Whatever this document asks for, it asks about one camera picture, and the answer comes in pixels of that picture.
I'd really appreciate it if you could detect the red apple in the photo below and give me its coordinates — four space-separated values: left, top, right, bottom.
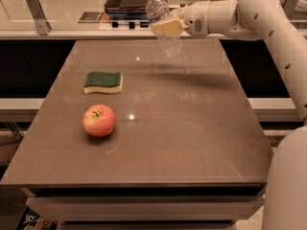
83 104 116 137

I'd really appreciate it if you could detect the green and yellow sponge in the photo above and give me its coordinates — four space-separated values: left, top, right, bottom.
83 71 123 94

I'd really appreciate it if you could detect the right metal railing post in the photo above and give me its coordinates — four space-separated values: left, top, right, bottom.
283 0 299 17

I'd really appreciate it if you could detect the printed package on floor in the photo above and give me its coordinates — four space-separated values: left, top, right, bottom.
16 207 58 230

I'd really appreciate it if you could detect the metal railing post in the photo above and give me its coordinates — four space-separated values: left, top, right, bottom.
283 0 299 17
26 0 51 35

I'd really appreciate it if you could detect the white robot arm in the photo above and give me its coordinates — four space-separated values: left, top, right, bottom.
152 0 307 230

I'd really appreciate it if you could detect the clear plastic water bottle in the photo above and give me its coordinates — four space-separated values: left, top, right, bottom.
146 0 182 58

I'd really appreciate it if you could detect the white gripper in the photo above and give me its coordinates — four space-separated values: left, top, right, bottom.
151 1 211 36

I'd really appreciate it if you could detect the left metal railing post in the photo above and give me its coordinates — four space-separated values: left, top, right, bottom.
26 0 51 35

